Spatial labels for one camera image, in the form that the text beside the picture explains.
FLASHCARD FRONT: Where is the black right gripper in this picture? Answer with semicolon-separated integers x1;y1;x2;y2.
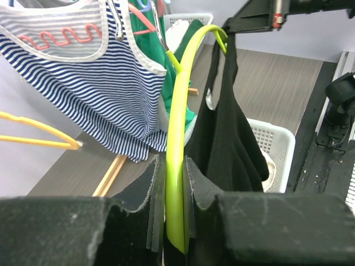
223;0;354;34

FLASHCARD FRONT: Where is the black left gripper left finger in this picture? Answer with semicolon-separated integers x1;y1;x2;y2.
112;155;166;265

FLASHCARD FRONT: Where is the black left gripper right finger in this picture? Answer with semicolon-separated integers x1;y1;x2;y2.
182;156;222;266

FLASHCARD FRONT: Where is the lime green hanger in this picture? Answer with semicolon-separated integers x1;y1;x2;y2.
151;2;227;254

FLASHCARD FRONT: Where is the black tank top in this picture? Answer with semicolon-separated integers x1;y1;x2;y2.
184;34;269;192

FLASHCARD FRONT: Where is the yellow velvet hanger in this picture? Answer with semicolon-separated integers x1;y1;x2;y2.
1;111;83;151

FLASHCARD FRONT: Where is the green tank top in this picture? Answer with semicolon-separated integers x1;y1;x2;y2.
130;0;197;134

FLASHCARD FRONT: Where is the pink hanger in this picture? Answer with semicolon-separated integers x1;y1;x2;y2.
19;2;158;50

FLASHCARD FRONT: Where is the blue hanger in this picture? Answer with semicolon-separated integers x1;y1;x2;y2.
137;0;171;14

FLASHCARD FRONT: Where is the blue white striped tank top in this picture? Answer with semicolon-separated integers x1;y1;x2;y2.
1;1;167;162

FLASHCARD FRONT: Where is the wooden clothes rack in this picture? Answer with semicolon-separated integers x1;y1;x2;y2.
91;88;200;198

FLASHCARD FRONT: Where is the folded green garment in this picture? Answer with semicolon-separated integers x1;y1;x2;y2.
174;19;204;63

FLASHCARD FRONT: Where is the folded white garment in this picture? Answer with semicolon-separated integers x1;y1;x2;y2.
165;19;189;53

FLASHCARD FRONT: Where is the white perforated back basket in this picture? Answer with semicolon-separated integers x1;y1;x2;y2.
162;13;214;73

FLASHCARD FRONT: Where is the white perforated basket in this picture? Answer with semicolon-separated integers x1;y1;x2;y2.
248;119;296;193
162;13;214;73

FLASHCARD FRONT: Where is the white perforated front basket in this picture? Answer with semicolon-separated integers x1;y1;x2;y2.
248;119;296;193

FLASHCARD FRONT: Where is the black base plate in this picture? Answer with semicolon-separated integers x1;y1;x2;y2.
286;62;354;200

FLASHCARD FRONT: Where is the white slotted cable duct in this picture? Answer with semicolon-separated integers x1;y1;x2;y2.
345;164;355;216

